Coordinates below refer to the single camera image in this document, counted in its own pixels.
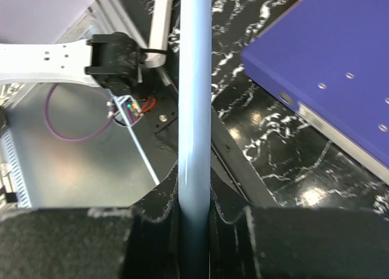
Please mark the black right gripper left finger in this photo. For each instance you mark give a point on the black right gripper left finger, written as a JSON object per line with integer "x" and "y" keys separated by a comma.
{"x": 139, "y": 241}

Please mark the light blue plastic hanger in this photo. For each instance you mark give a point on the light blue plastic hanger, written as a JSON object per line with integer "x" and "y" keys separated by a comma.
{"x": 195, "y": 69}

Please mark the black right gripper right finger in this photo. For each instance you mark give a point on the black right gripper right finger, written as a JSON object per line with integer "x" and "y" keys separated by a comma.
{"x": 271, "y": 242}

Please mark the metal clothes rack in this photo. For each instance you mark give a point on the metal clothes rack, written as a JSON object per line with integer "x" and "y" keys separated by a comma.
{"x": 159, "y": 31}

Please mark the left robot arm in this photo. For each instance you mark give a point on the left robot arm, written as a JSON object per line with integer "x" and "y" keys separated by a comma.
{"x": 108, "y": 60}

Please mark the blue ring binder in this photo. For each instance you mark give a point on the blue ring binder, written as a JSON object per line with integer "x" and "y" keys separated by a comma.
{"x": 327, "y": 60}

